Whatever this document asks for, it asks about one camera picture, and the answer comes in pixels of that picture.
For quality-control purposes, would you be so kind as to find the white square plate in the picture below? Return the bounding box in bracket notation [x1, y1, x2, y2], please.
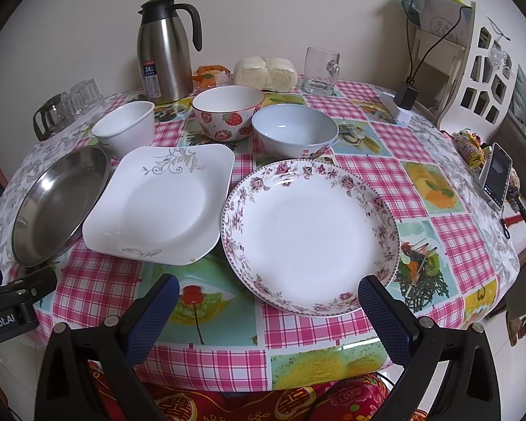
[82, 143, 235, 266]

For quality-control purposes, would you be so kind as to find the floral rimmed round plate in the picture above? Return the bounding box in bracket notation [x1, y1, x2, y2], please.
[220, 160, 400, 318]

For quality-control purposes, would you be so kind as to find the checkered floral tablecloth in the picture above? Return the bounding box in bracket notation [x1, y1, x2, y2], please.
[28, 82, 520, 392]

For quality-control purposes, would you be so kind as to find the white power strip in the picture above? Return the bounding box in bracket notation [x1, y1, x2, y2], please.
[379, 93, 413, 126]

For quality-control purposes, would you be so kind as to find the black power adapter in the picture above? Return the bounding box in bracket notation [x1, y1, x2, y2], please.
[393, 82, 418, 110]

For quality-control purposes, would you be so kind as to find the black charger cable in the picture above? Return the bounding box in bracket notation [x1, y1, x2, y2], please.
[404, 0, 472, 87]

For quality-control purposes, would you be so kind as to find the bag of white buns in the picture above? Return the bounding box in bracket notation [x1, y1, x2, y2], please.
[234, 56, 298, 93]

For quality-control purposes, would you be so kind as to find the clear drinking glass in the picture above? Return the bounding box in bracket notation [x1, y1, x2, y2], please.
[68, 79, 103, 115]

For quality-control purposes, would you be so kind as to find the stainless steel thermos jug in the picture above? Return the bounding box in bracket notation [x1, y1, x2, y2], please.
[136, 0, 203, 105]

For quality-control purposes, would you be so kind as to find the glass coffee pot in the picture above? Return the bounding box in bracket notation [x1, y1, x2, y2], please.
[32, 92, 72, 142]

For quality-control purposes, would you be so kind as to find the smartphone on stand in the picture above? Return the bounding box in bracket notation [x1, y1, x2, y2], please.
[478, 142, 512, 212]

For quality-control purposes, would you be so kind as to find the light blue bowl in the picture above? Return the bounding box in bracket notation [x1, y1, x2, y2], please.
[251, 103, 338, 159]

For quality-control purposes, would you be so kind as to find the orange snack packet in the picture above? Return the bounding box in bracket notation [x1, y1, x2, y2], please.
[192, 65, 232, 90]

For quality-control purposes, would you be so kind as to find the white square bowl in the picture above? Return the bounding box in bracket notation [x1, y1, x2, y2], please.
[92, 101, 155, 160]

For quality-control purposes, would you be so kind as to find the colourful candy packet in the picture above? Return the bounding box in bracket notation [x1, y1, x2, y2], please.
[452, 129, 486, 169]

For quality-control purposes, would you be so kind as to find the glass mug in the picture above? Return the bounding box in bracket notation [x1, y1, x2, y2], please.
[302, 47, 340, 96]

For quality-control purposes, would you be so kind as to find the strawberry pattern bowl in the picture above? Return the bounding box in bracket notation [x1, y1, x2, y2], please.
[192, 85, 265, 142]

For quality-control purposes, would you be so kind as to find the stainless steel round plate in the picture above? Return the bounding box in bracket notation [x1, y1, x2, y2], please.
[11, 146, 111, 267]

